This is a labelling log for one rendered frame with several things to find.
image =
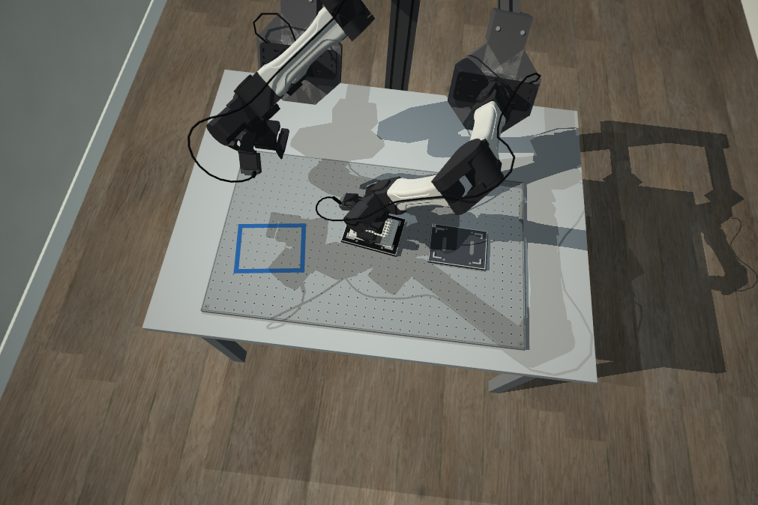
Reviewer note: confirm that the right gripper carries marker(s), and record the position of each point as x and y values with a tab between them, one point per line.
263	135

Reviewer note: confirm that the blue tape outline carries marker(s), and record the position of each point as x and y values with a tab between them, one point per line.
273	270

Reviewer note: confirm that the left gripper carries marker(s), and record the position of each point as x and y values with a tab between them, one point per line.
377	225

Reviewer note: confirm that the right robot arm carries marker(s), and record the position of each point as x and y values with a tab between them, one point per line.
284	74

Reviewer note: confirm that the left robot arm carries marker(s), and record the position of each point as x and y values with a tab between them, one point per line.
477	159

